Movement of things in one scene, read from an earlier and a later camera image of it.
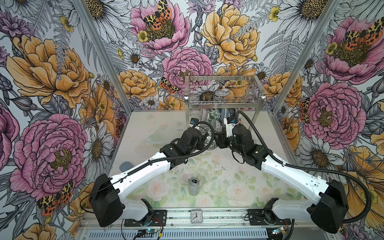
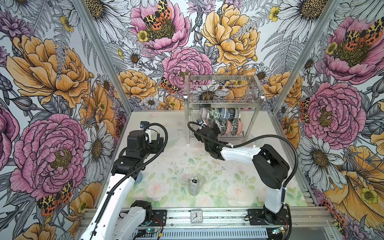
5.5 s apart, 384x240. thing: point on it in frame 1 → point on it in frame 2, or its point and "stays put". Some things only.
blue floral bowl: [222, 115] stays put
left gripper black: [200, 143] → [155, 146]
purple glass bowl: [204, 113] stays put
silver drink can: [193, 183] stays put
